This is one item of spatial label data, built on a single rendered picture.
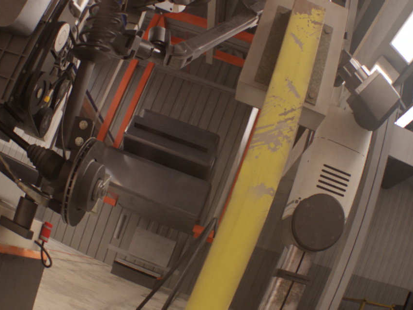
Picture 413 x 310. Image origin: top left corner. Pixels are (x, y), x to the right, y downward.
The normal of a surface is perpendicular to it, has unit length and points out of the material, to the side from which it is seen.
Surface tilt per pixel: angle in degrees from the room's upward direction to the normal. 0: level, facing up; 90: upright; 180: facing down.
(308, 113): 180
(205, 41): 74
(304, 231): 90
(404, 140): 90
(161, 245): 90
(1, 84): 90
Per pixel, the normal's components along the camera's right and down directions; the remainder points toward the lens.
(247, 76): 0.00, -0.22
